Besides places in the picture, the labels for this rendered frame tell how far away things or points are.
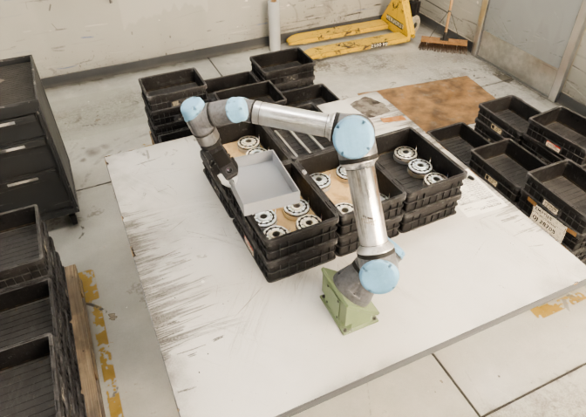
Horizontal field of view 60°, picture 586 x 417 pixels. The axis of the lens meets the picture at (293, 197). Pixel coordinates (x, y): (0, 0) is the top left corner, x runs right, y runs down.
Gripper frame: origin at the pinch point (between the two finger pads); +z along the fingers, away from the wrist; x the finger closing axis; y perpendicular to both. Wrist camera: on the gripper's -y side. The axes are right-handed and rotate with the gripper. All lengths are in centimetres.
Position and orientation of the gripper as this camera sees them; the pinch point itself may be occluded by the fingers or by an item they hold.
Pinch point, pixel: (233, 185)
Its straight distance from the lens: 177.7
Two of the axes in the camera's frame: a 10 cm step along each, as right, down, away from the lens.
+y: -4.7, -5.7, 6.8
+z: 2.6, 6.5, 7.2
